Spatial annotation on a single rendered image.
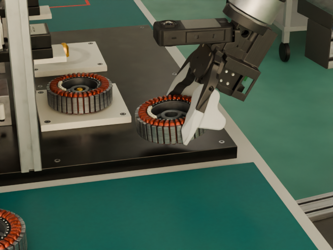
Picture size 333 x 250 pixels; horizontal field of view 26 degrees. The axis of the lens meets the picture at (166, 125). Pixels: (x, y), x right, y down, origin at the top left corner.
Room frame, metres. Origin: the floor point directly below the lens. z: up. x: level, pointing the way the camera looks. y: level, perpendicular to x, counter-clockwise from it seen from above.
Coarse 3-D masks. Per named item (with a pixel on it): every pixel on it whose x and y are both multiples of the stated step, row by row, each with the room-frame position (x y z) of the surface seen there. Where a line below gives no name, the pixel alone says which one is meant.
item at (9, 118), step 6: (0, 84) 1.13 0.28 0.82; (6, 84) 1.13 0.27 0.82; (0, 90) 1.10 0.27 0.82; (6, 90) 1.10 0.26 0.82; (0, 96) 1.08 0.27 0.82; (6, 96) 1.08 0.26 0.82; (0, 102) 1.08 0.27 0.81; (6, 102) 1.08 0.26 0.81; (6, 108) 1.08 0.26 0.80; (6, 114) 1.08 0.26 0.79; (6, 120) 1.08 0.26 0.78
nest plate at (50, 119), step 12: (36, 96) 1.17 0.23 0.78; (120, 96) 1.17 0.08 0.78; (48, 108) 1.12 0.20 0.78; (108, 108) 1.12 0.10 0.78; (120, 108) 1.12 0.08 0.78; (48, 120) 1.08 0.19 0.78; (60, 120) 1.08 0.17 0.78; (72, 120) 1.08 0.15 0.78; (84, 120) 1.08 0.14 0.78; (96, 120) 1.08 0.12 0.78; (108, 120) 1.08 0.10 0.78; (120, 120) 1.09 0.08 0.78
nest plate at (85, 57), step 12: (72, 48) 1.43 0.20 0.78; (84, 48) 1.43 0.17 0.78; (96, 48) 1.43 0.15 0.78; (72, 60) 1.36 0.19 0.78; (84, 60) 1.36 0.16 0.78; (96, 60) 1.36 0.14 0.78; (36, 72) 1.29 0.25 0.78; (48, 72) 1.30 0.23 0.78; (60, 72) 1.30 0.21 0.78; (72, 72) 1.31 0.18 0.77
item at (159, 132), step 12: (168, 96) 1.05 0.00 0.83; (180, 96) 1.05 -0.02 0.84; (144, 108) 1.01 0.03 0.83; (156, 108) 1.03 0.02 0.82; (168, 108) 1.04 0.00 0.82; (180, 108) 1.04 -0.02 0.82; (144, 120) 0.98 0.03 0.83; (156, 120) 0.97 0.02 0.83; (168, 120) 0.97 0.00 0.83; (180, 120) 0.97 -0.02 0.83; (144, 132) 0.97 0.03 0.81; (156, 132) 0.96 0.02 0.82; (168, 132) 0.95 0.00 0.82; (180, 132) 0.96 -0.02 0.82; (204, 132) 0.98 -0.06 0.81
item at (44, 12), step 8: (0, 0) 1.38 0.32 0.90; (32, 0) 1.34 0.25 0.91; (0, 8) 1.32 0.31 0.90; (32, 8) 1.33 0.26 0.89; (40, 8) 1.38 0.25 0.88; (48, 8) 1.38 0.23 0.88; (0, 16) 1.32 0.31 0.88; (32, 16) 1.34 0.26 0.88; (40, 16) 1.34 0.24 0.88; (48, 16) 1.35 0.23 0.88
